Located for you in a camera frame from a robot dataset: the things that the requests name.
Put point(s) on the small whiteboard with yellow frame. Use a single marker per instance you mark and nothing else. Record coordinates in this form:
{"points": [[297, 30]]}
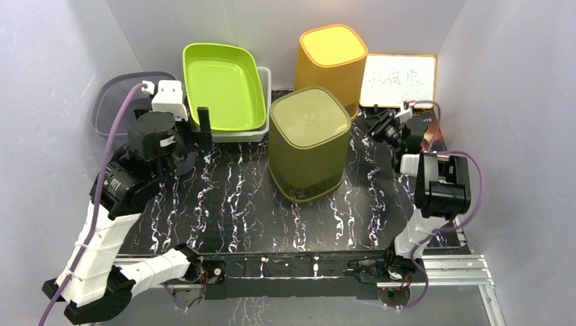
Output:
{"points": [[390, 79]]}

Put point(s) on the dark paperback book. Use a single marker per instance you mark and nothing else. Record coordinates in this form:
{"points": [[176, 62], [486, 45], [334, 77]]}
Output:
{"points": [[433, 138]]}

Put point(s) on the orange mesh basket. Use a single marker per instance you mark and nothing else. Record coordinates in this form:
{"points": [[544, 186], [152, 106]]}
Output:
{"points": [[333, 57]]}

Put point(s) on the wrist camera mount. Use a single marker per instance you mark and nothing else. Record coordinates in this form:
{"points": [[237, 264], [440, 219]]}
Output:
{"points": [[405, 111], [167, 96]]}

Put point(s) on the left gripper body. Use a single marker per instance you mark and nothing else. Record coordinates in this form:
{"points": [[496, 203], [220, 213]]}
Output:
{"points": [[185, 140]]}

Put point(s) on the olive green mesh basket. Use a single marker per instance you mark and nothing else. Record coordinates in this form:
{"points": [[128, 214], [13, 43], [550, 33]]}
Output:
{"points": [[307, 144]]}

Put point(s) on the white perforated plastic basket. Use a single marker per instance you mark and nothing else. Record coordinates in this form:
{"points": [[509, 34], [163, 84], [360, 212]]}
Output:
{"points": [[238, 108]]}

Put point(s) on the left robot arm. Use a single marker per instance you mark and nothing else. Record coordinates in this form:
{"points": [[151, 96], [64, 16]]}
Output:
{"points": [[93, 287]]}

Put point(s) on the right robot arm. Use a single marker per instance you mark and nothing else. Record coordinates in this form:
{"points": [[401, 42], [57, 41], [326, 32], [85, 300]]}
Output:
{"points": [[441, 193]]}

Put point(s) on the lime green plastic tray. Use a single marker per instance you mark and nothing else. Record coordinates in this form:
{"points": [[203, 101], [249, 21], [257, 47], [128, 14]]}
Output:
{"points": [[204, 52]]}

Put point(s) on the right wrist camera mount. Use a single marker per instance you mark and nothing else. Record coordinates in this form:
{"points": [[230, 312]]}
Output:
{"points": [[405, 111]]}

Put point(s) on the grey mesh basket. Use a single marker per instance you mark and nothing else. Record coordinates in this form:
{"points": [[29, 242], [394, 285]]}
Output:
{"points": [[118, 105]]}

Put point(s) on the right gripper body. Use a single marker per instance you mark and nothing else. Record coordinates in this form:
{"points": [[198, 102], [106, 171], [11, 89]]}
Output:
{"points": [[390, 132]]}

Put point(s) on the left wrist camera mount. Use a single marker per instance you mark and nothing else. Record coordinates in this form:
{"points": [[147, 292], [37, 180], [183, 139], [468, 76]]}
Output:
{"points": [[167, 96]]}

